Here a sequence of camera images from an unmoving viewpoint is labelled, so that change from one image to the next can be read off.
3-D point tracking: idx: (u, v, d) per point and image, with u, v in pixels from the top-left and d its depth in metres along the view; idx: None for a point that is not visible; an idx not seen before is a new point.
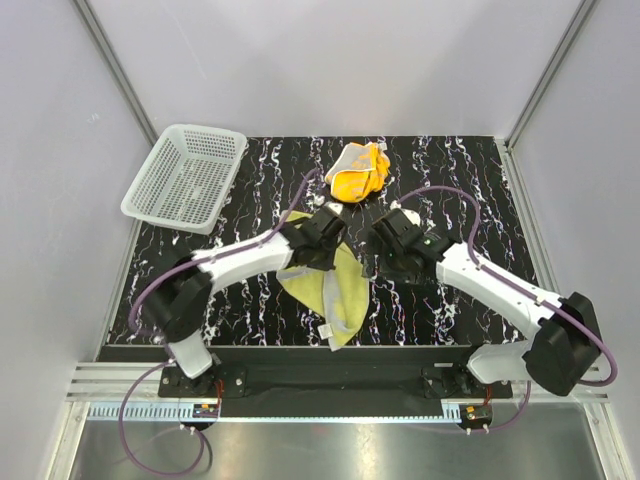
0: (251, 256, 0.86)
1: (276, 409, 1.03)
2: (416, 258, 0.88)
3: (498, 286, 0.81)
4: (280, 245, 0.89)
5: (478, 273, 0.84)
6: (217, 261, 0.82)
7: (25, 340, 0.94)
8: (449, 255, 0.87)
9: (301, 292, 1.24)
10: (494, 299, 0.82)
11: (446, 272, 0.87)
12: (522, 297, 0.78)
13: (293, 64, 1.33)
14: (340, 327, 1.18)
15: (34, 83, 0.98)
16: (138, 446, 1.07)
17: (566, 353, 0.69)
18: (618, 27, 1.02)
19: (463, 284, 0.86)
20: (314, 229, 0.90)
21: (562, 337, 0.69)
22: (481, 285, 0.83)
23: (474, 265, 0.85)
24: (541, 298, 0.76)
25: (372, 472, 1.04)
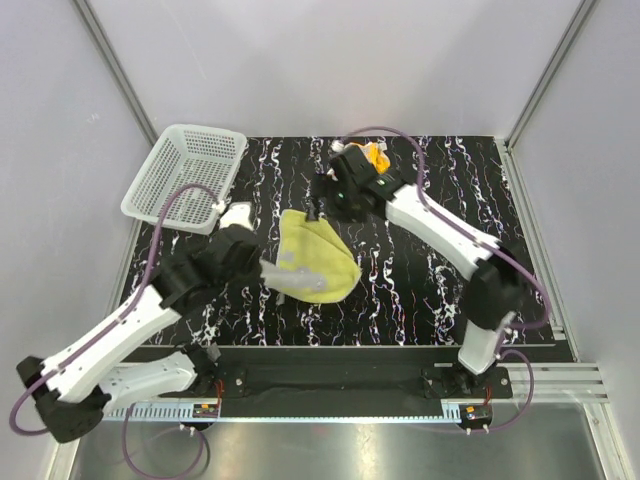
0: (113, 340, 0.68)
1: (276, 409, 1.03)
2: (368, 198, 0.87)
3: (442, 227, 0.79)
4: (152, 305, 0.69)
5: (425, 214, 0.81)
6: (66, 370, 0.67)
7: (25, 340, 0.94)
8: (399, 196, 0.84)
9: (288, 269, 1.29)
10: (439, 241, 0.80)
11: (394, 213, 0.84)
12: (464, 238, 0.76)
13: (293, 64, 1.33)
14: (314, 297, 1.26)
15: (35, 82, 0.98)
16: (137, 447, 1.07)
17: (497, 291, 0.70)
18: (618, 26, 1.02)
19: (409, 224, 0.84)
20: (211, 259, 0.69)
21: (494, 274, 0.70)
22: (428, 228, 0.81)
23: (423, 207, 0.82)
24: (479, 240, 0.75)
25: (372, 472, 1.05)
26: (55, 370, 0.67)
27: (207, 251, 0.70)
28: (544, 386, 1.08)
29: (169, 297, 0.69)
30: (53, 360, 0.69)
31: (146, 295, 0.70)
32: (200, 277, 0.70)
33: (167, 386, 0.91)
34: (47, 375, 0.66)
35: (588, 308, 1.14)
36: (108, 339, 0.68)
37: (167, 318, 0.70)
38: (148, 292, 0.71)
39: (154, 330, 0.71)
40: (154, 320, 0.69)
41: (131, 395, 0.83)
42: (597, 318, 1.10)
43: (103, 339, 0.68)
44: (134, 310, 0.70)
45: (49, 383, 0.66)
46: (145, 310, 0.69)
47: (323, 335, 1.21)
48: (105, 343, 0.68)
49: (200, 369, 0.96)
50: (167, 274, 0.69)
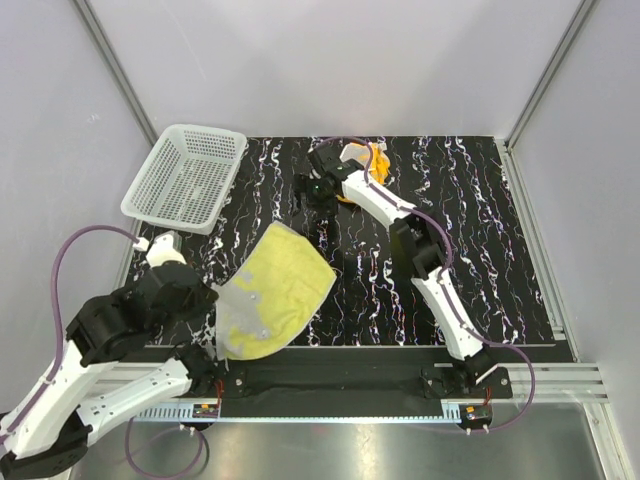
0: (47, 402, 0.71)
1: (276, 410, 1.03)
2: (330, 179, 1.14)
3: (377, 198, 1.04)
4: (76, 360, 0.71)
5: (366, 189, 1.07)
6: (17, 432, 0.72)
7: (24, 339, 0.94)
8: (351, 178, 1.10)
9: (246, 294, 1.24)
10: (376, 209, 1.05)
11: (348, 190, 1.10)
12: (390, 205, 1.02)
13: (292, 64, 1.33)
14: (260, 339, 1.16)
15: (34, 82, 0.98)
16: (138, 447, 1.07)
17: (410, 243, 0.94)
18: (618, 26, 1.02)
19: (357, 198, 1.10)
20: (142, 300, 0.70)
21: (406, 232, 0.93)
22: (368, 198, 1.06)
23: (365, 184, 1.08)
24: (400, 205, 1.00)
25: (372, 472, 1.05)
26: (7, 433, 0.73)
27: (139, 292, 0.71)
28: (545, 386, 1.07)
29: (90, 352, 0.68)
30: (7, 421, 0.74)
31: (72, 349, 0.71)
32: (124, 323, 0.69)
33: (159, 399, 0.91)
34: (2, 438, 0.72)
35: (588, 308, 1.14)
36: (43, 402, 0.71)
37: (95, 367, 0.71)
38: (70, 348, 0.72)
39: (88, 381, 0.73)
40: (79, 376, 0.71)
41: (117, 418, 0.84)
42: (597, 318, 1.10)
43: (39, 401, 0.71)
44: (60, 369, 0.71)
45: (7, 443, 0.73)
46: (69, 367, 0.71)
47: (323, 335, 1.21)
48: (40, 406, 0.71)
49: (199, 371, 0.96)
50: (87, 322, 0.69)
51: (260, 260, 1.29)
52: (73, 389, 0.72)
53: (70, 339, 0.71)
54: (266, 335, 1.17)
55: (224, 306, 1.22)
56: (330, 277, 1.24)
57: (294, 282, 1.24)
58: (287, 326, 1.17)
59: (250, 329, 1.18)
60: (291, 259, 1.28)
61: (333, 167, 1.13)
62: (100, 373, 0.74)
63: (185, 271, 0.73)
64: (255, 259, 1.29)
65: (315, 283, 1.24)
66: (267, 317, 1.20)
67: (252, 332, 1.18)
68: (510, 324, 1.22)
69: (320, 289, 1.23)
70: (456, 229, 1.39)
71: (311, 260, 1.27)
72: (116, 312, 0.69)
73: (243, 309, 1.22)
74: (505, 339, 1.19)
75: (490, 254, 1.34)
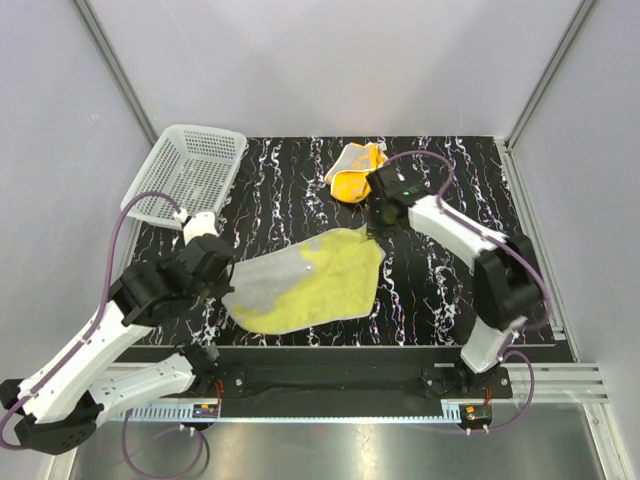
0: (79, 363, 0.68)
1: (275, 410, 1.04)
2: (394, 208, 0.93)
3: (454, 226, 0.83)
4: (115, 322, 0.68)
5: (440, 215, 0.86)
6: (39, 394, 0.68)
7: (23, 339, 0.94)
8: (421, 205, 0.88)
9: (292, 268, 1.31)
10: (453, 242, 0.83)
11: (416, 219, 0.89)
12: (473, 235, 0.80)
13: (292, 63, 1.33)
14: (260, 313, 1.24)
15: (34, 82, 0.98)
16: (136, 449, 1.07)
17: (502, 279, 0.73)
18: (618, 25, 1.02)
19: (427, 229, 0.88)
20: (184, 268, 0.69)
21: (497, 266, 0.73)
22: (442, 228, 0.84)
23: (437, 210, 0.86)
24: (486, 234, 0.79)
25: (372, 472, 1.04)
26: (28, 395, 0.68)
27: (181, 260, 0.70)
28: (544, 386, 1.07)
29: (133, 311, 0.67)
30: (30, 381, 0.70)
31: (110, 310, 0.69)
32: (166, 287, 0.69)
33: (167, 389, 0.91)
34: (22, 400, 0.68)
35: (587, 308, 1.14)
36: (75, 362, 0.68)
37: (132, 333, 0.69)
38: (111, 308, 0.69)
39: (120, 348, 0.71)
40: (118, 338, 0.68)
41: (127, 401, 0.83)
42: (596, 317, 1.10)
43: (70, 362, 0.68)
44: (98, 329, 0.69)
45: (27, 405, 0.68)
46: (108, 329, 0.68)
47: (323, 335, 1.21)
48: (70, 368, 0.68)
49: (200, 369, 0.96)
50: (130, 282, 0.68)
51: (332, 250, 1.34)
52: (108, 351, 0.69)
53: (112, 298, 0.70)
54: (267, 311, 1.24)
55: (266, 267, 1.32)
56: (361, 311, 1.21)
57: (331, 294, 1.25)
58: (290, 317, 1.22)
59: (256, 304, 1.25)
60: (349, 271, 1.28)
61: (399, 192, 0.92)
62: (132, 342, 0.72)
63: (222, 243, 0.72)
64: (331, 240, 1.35)
65: (344, 306, 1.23)
66: (284, 299, 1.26)
67: (257, 308, 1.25)
68: None
69: (347, 312, 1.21)
70: None
71: (365, 282, 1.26)
72: (159, 275, 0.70)
73: (279, 280, 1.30)
74: None
75: None
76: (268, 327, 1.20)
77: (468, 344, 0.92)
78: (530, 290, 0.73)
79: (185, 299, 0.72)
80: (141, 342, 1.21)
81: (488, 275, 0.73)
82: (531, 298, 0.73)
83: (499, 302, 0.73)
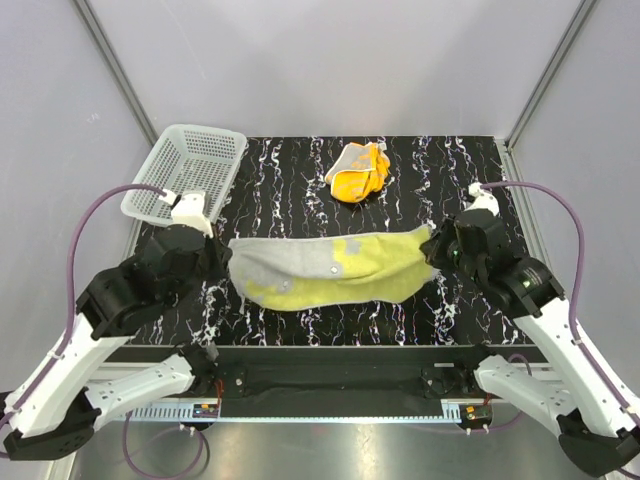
0: (57, 376, 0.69)
1: (277, 410, 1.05)
2: (503, 293, 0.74)
3: (586, 370, 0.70)
4: (84, 337, 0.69)
5: (571, 348, 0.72)
6: (23, 409, 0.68)
7: (24, 339, 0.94)
8: (547, 313, 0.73)
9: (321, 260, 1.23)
10: (573, 379, 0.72)
11: (532, 326, 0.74)
12: (608, 394, 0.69)
13: (293, 63, 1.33)
14: (278, 290, 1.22)
15: (34, 82, 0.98)
16: (137, 448, 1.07)
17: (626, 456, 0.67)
18: (617, 26, 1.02)
19: (541, 340, 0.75)
20: (148, 270, 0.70)
21: (632, 450, 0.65)
22: (568, 361, 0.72)
23: (570, 339, 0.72)
24: (630, 409, 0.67)
25: (372, 472, 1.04)
26: (13, 410, 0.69)
27: (144, 262, 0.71)
28: None
29: (101, 325, 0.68)
30: (12, 397, 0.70)
31: (79, 325, 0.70)
32: (134, 296, 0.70)
33: (166, 391, 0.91)
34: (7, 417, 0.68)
35: (586, 308, 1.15)
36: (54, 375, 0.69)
37: (107, 342, 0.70)
38: (80, 323, 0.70)
39: (96, 358, 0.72)
40: (91, 351, 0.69)
41: (125, 405, 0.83)
42: (595, 318, 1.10)
43: (48, 376, 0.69)
44: (69, 344, 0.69)
45: (14, 420, 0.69)
46: (79, 341, 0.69)
47: (323, 335, 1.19)
48: (49, 381, 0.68)
49: (200, 371, 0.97)
50: (97, 293, 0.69)
51: (373, 250, 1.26)
52: (85, 361, 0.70)
53: (79, 313, 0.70)
54: (285, 288, 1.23)
55: (289, 254, 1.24)
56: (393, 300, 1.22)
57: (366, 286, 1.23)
58: (311, 293, 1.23)
59: (271, 282, 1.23)
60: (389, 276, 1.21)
61: (514, 278, 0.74)
62: (107, 349, 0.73)
63: (184, 239, 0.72)
64: (374, 242, 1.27)
65: (379, 291, 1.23)
66: (306, 283, 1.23)
67: (273, 285, 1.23)
68: (510, 324, 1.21)
69: (378, 294, 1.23)
70: None
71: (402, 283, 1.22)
72: (122, 286, 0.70)
73: (306, 269, 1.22)
74: (506, 339, 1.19)
75: None
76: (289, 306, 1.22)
77: (498, 378, 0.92)
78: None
79: (156, 303, 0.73)
80: (141, 342, 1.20)
81: (615, 455, 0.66)
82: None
83: (599, 467, 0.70)
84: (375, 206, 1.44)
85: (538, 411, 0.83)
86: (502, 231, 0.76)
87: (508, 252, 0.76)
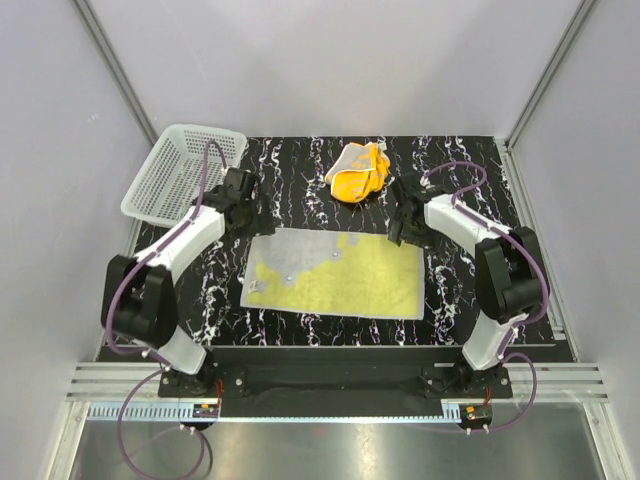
0: (188, 236, 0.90)
1: (275, 409, 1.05)
2: (412, 204, 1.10)
3: (467, 221, 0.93)
4: (208, 216, 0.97)
5: (453, 211, 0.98)
6: (161, 254, 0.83)
7: (25, 338, 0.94)
8: (437, 200, 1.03)
9: (326, 252, 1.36)
10: (462, 232, 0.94)
11: (431, 213, 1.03)
12: (480, 226, 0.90)
13: (293, 64, 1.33)
14: (283, 282, 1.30)
15: (33, 82, 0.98)
16: (134, 450, 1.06)
17: (502, 270, 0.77)
18: (618, 25, 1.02)
19: (441, 222, 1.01)
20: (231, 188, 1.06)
21: (498, 252, 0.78)
22: (454, 219, 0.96)
23: (450, 206, 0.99)
24: (491, 225, 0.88)
25: (372, 472, 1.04)
26: (153, 252, 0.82)
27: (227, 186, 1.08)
28: (545, 386, 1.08)
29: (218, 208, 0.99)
30: (143, 252, 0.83)
31: (202, 212, 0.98)
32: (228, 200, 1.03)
33: (189, 353, 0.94)
34: (149, 255, 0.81)
35: (586, 307, 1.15)
36: (186, 234, 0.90)
37: (219, 224, 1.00)
38: (204, 211, 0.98)
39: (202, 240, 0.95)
40: (211, 224, 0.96)
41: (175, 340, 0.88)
42: (595, 317, 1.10)
43: (180, 236, 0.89)
44: (196, 220, 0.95)
45: (151, 262, 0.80)
46: (207, 217, 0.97)
47: (323, 335, 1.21)
48: (182, 239, 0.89)
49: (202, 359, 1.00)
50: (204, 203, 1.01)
51: (369, 247, 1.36)
52: (199, 238, 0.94)
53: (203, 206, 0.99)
54: (289, 282, 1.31)
55: (296, 243, 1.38)
56: (405, 316, 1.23)
57: (363, 286, 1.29)
58: (312, 288, 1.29)
59: (278, 271, 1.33)
60: (382, 271, 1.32)
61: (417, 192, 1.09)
62: (210, 236, 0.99)
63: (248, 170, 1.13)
64: (373, 239, 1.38)
65: (374, 299, 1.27)
66: (308, 276, 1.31)
67: (279, 275, 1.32)
68: None
69: (375, 312, 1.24)
70: None
71: (396, 281, 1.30)
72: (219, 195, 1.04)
73: (309, 258, 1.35)
74: None
75: None
76: (282, 303, 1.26)
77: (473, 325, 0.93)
78: (532, 284, 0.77)
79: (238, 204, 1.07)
80: None
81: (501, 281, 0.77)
82: (532, 298, 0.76)
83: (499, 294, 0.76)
84: (375, 206, 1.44)
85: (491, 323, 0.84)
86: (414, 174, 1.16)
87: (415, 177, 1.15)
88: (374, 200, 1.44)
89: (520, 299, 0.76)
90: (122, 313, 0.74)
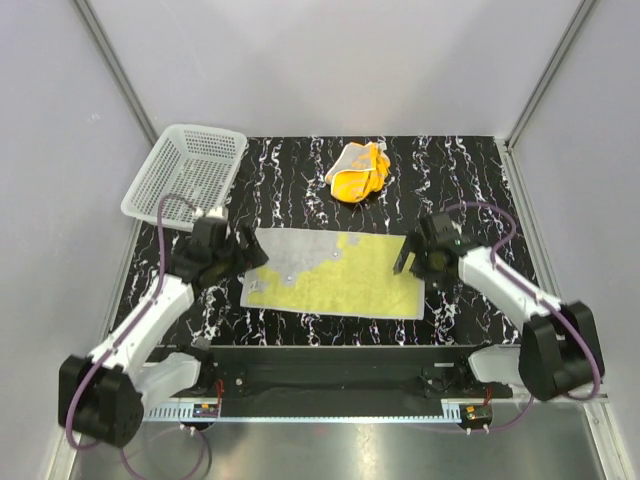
0: (150, 316, 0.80)
1: (275, 409, 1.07)
2: (445, 254, 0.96)
3: (509, 286, 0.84)
4: (175, 287, 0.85)
5: (492, 271, 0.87)
6: (118, 349, 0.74)
7: (25, 338, 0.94)
8: (472, 256, 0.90)
9: (326, 253, 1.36)
10: (503, 297, 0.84)
11: (466, 269, 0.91)
12: (526, 296, 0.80)
13: (293, 64, 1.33)
14: (283, 281, 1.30)
15: (34, 82, 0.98)
16: (135, 450, 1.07)
17: (553, 350, 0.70)
18: (617, 26, 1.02)
19: (478, 280, 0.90)
20: (200, 246, 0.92)
21: (550, 333, 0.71)
22: (494, 283, 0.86)
23: (490, 265, 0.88)
24: (540, 297, 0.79)
25: (372, 472, 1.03)
26: (109, 350, 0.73)
27: (194, 240, 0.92)
28: None
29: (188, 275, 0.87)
30: (98, 350, 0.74)
31: (167, 282, 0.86)
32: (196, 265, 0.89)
33: (181, 378, 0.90)
34: (104, 356, 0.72)
35: (586, 308, 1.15)
36: (149, 317, 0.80)
37: (188, 293, 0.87)
38: (169, 280, 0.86)
39: (172, 314, 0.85)
40: (178, 296, 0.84)
41: (153, 392, 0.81)
42: (595, 317, 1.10)
43: (142, 318, 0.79)
44: (161, 292, 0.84)
45: (107, 362, 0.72)
46: (172, 289, 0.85)
47: (323, 335, 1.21)
48: (142, 324, 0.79)
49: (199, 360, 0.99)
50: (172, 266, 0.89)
51: (367, 248, 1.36)
52: (166, 315, 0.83)
53: (167, 276, 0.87)
54: (289, 281, 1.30)
55: (296, 243, 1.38)
56: (404, 317, 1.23)
57: (363, 285, 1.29)
58: (312, 288, 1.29)
59: (277, 271, 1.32)
60: (382, 272, 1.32)
61: (451, 239, 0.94)
62: (181, 308, 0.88)
63: (219, 219, 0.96)
64: (373, 238, 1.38)
65: (373, 300, 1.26)
66: (308, 276, 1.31)
67: (279, 274, 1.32)
68: (510, 323, 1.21)
69: (375, 312, 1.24)
70: None
71: (397, 281, 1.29)
72: (185, 256, 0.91)
73: (309, 257, 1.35)
74: (506, 339, 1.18)
75: None
76: (282, 303, 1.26)
77: (488, 354, 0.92)
78: (582, 364, 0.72)
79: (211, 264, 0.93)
80: None
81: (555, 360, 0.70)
82: (580, 377, 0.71)
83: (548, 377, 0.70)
84: (375, 206, 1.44)
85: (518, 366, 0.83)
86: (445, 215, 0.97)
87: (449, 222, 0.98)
88: (374, 200, 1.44)
89: (569, 381, 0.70)
90: (81, 413, 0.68)
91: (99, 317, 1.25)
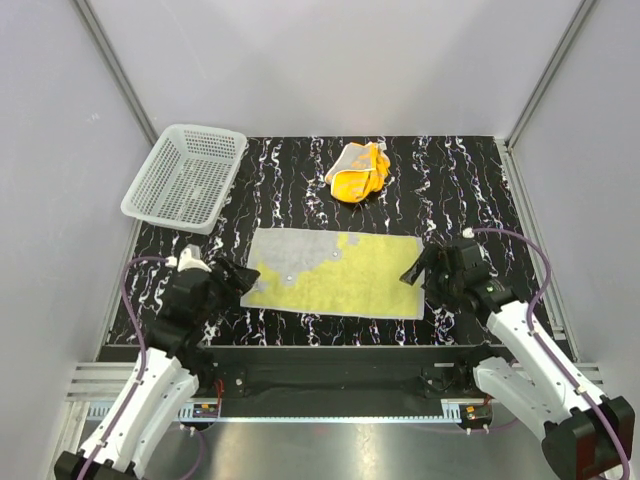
0: (138, 400, 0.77)
1: (275, 409, 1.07)
2: (473, 300, 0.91)
3: (545, 362, 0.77)
4: (159, 361, 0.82)
5: (528, 338, 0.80)
6: (109, 441, 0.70)
7: (25, 339, 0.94)
8: (507, 310, 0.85)
9: (327, 254, 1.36)
10: (536, 371, 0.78)
11: (497, 325, 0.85)
12: (564, 380, 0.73)
13: (293, 64, 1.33)
14: (283, 280, 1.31)
15: (34, 81, 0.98)
16: None
17: (588, 447, 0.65)
18: (617, 25, 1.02)
19: (508, 341, 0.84)
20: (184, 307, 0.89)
21: (588, 430, 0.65)
22: (529, 351, 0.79)
23: (527, 330, 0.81)
24: (582, 388, 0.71)
25: (372, 472, 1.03)
26: (99, 444, 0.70)
27: (177, 302, 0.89)
28: None
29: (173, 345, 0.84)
30: (88, 444, 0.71)
31: (151, 356, 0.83)
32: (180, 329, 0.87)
33: (179, 404, 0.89)
34: (94, 451, 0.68)
35: (586, 309, 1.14)
36: (136, 402, 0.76)
37: (175, 365, 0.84)
38: (153, 353, 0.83)
39: (161, 390, 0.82)
40: (164, 371, 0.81)
41: (150, 444, 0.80)
42: (596, 318, 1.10)
43: (130, 404, 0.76)
44: (146, 371, 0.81)
45: (98, 457, 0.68)
46: (156, 365, 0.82)
47: (323, 335, 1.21)
48: (130, 410, 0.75)
49: (199, 361, 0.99)
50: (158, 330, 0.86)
51: (366, 248, 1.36)
52: (154, 394, 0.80)
53: (149, 349, 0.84)
54: (290, 280, 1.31)
55: (297, 243, 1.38)
56: (402, 315, 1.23)
57: (364, 286, 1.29)
58: (312, 288, 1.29)
59: (277, 271, 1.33)
60: (383, 272, 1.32)
61: (480, 286, 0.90)
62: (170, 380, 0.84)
63: (199, 276, 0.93)
64: (374, 239, 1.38)
65: (373, 301, 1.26)
66: (308, 277, 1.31)
67: (279, 275, 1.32)
68: None
69: (375, 312, 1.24)
70: (456, 229, 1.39)
71: (397, 281, 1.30)
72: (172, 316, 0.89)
73: (309, 257, 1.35)
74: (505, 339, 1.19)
75: (490, 254, 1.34)
76: (282, 303, 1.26)
77: (495, 379, 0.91)
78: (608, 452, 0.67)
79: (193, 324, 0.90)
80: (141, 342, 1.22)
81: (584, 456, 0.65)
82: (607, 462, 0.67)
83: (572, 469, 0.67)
84: (375, 206, 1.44)
85: (526, 413, 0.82)
86: (477, 253, 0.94)
87: (483, 265, 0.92)
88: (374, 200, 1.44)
89: (596, 466, 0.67)
90: None
91: (99, 317, 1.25)
